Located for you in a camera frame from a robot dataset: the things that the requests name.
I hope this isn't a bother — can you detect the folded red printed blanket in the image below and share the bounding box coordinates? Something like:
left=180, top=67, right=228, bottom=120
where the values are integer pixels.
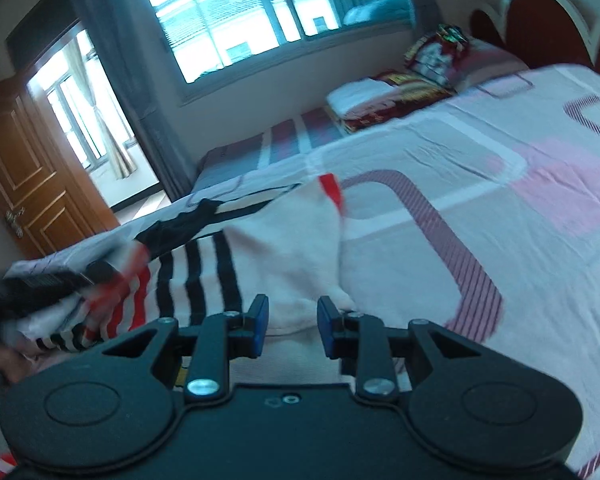
left=337, top=71, right=456, bottom=133

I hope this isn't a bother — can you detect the pink pillow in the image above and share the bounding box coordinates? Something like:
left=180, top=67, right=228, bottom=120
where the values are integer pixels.
left=452, top=40, right=531, bottom=92

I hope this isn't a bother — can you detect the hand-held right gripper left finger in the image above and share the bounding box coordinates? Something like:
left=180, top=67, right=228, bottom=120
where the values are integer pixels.
left=100, top=294, right=271, bottom=401

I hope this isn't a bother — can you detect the door handle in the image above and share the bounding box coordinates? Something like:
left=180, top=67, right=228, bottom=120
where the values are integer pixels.
left=5, top=207, right=27, bottom=235

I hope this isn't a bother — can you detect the red and white headboard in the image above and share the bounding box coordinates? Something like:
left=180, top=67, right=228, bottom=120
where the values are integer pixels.
left=470, top=0, right=600, bottom=86

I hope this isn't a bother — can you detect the beige curtain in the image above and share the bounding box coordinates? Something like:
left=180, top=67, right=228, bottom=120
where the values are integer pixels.
left=65, top=35, right=137, bottom=179

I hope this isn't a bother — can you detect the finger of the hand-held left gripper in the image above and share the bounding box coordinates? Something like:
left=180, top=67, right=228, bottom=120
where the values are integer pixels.
left=77, top=259, right=118, bottom=289

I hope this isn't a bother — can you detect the red printed pillow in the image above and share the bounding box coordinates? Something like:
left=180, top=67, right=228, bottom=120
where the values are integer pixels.
left=405, top=25, right=473, bottom=86

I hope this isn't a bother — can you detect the person's left hand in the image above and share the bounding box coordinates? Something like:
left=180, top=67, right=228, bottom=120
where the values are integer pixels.
left=0, top=342, right=31, bottom=383

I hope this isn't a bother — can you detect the wooden door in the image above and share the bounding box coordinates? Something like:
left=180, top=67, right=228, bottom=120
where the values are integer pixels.
left=0, top=75, right=121, bottom=261

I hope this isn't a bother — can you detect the large window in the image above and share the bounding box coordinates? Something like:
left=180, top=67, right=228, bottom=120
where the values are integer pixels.
left=125, top=0, right=416, bottom=86

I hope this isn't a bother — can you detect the grey striped bed sheet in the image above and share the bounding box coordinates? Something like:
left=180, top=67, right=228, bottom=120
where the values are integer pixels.
left=195, top=105, right=351, bottom=196

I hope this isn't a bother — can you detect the folded white towel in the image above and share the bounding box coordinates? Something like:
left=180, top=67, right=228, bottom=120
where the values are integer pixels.
left=327, top=79, right=396, bottom=117

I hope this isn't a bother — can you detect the balcony window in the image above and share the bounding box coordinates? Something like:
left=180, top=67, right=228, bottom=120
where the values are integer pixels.
left=27, top=30, right=162, bottom=209

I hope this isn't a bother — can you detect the grey curtain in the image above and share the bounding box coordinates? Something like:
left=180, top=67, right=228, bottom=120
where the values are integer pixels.
left=60, top=0, right=196, bottom=202

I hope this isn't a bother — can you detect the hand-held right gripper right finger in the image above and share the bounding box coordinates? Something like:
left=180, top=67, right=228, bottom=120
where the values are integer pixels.
left=316, top=295, right=485, bottom=403

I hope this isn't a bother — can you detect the white striped small shirt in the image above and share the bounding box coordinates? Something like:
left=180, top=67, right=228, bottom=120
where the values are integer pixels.
left=0, top=172, right=357, bottom=357

